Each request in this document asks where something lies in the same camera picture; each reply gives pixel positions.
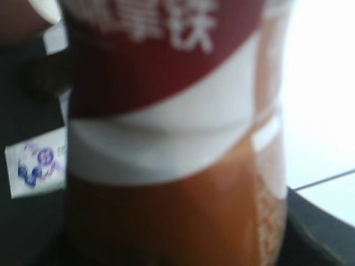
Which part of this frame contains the white blueberry milk carton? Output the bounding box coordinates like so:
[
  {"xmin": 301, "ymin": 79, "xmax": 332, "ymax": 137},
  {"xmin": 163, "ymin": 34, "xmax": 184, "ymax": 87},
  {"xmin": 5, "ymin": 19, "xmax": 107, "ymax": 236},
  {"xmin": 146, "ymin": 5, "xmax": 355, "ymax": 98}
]
[{"xmin": 4, "ymin": 127, "xmax": 67, "ymax": 199}]

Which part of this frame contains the brown Nescafe coffee bottle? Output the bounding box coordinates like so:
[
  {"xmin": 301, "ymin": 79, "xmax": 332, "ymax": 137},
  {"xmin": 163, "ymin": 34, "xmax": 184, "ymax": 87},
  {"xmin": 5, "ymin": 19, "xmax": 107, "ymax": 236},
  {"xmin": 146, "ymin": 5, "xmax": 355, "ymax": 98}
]
[{"xmin": 61, "ymin": 1, "xmax": 293, "ymax": 265}]

